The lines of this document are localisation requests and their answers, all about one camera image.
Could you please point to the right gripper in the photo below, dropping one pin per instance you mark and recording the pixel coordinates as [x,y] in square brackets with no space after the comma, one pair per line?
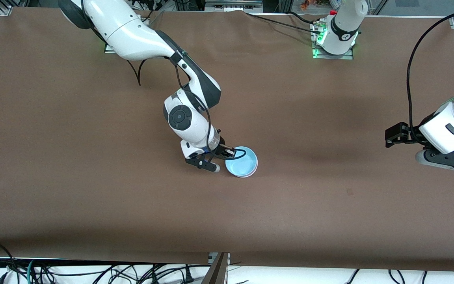
[220,146]

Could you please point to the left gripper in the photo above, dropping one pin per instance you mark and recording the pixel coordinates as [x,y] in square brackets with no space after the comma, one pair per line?
[413,133]

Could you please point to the blue bowl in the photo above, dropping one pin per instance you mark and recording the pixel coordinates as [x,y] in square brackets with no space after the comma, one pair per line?
[242,163]

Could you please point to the white Franka right robot arm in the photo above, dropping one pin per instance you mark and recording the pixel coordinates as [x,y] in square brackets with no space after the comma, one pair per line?
[128,35]

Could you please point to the white Franka left robot arm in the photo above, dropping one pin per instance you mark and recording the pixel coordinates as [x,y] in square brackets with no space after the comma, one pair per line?
[343,33]

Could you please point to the white bowl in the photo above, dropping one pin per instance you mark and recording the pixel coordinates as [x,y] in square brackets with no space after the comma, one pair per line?
[250,176]

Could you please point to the brown table cover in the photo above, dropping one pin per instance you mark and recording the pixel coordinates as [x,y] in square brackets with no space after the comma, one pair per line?
[290,217]

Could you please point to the silver background device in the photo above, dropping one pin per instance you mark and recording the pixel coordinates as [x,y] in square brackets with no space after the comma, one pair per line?
[231,6]

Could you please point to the orange background object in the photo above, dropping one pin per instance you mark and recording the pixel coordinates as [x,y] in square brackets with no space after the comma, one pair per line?
[306,4]

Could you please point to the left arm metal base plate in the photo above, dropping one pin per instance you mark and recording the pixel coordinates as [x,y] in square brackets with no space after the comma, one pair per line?
[317,56]

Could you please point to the aluminium frame profile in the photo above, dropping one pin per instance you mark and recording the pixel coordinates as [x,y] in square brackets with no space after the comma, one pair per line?
[217,272]

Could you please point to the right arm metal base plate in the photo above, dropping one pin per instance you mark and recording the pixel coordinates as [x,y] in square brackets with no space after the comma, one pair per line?
[108,49]

